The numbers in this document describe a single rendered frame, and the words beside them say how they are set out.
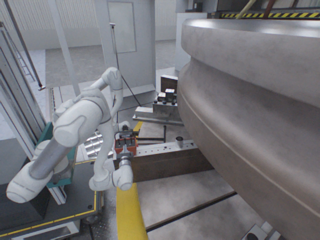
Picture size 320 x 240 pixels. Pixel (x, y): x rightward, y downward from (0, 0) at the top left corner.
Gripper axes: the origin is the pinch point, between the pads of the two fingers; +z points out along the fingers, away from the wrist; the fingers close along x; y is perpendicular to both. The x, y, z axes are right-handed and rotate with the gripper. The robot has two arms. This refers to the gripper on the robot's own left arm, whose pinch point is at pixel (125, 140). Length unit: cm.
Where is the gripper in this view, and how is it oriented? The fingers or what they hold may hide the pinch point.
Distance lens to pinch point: 160.3
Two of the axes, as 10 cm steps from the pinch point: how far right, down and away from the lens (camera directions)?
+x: -9.8, 1.0, -1.6
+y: 0.2, 9.0, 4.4
